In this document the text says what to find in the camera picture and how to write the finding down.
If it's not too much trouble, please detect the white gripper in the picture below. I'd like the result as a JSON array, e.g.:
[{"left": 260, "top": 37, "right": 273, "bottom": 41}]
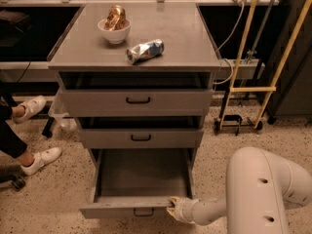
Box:
[{"left": 167, "top": 196, "right": 198, "bottom": 223}]

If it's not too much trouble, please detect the white sneaker lower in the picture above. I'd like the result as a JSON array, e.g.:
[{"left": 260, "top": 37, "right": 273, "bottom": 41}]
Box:
[{"left": 20, "top": 147, "right": 62, "bottom": 176}]

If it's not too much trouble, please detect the grey middle drawer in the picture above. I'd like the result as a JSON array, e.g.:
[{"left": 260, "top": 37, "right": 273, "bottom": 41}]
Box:
[{"left": 79, "top": 129, "right": 203, "bottom": 149}]

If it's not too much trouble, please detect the grey top drawer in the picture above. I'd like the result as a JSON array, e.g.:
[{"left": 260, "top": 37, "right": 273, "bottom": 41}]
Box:
[{"left": 59, "top": 90, "right": 212, "bottom": 117}]

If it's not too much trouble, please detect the crushed silver blue can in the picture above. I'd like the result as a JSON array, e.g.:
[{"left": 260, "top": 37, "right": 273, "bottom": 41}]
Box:
[{"left": 126, "top": 39, "right": 165, "bottom": 64}]

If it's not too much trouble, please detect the clear plastic bag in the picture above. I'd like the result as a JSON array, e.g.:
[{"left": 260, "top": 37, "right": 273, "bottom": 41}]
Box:
[{"left": 48, "top": 91, "right": 77, "bottom": 131}]

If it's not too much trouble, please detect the grey metal drawer cabinet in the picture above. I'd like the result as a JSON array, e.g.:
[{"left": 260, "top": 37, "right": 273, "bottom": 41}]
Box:
[{"left": 46, "top": 2, "right": 222, "bottom": 168}]

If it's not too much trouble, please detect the white cable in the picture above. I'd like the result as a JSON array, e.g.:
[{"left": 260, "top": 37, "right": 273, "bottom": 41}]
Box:
[{"left": 213, "top": 2, "right": 246, "bottom": 86}]

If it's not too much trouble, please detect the white ceramic bowl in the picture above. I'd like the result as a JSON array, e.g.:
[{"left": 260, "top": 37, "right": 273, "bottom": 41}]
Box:
[{"left": 97, "top": 19, "right": 131, "bottom": 44}]

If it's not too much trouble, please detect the white sneaker upper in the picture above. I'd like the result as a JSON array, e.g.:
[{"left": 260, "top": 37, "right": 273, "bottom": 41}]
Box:
[{"left": 12, "top": 96, "right": 47, "bottom": 124}]

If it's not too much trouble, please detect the white sneaker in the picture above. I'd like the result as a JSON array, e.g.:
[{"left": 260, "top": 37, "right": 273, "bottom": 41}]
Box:
[
  {"left": 12, "top": 96, "right": 47, "bottom": 124},
  {"left": 20, "top": 147, "right": 62, "bottom": 176}
]

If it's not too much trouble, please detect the grey drawer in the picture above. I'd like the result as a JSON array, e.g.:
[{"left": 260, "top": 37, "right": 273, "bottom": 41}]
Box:
[
  {"left": 81, "top": 148, "right": 195, "bottom": 218},
  {"left": 79, "top": 129, "right": 203, "bottom": 149},
  {"left": 59, "top": 90, "right": 212, "bottom": 117}
]

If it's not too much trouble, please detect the yellow hand truck frame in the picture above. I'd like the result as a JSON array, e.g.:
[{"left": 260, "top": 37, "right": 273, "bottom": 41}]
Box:
[{"left": 213, "top": 0, "right": 312, "bottom": 137}]

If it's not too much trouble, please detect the black trouser leg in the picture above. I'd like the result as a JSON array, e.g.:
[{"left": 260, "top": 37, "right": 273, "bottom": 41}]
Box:
[{"left": 0, "top": 105, "right": 27, "bottom": 158}]

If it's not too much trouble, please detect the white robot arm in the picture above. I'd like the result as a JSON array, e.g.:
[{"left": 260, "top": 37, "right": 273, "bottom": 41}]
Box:
[{"left": 167, "top": 147, "right": 312, "bottom": 234}]

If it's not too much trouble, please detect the dark bag on shelf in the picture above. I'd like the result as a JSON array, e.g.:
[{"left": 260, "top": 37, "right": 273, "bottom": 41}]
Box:
[{"left": 0, "top": 10, "right": 31, "bottom": 47}]

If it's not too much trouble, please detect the gold crumpled snack bag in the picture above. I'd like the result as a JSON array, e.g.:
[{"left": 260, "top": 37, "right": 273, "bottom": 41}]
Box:
[{"left": 104, "top": 5, "right": 126, "bottom": 30}]

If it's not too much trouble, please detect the grey bottom drawer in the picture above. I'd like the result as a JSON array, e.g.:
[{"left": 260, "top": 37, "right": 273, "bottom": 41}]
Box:
[{"left": 81, "top": 148, "right": 195, "bottom": 218}]

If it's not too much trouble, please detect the black chair base caster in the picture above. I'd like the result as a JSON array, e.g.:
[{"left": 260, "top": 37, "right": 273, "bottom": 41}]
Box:
[{"left": 0, "top": 175, "right": 25, "bottom": 190}]

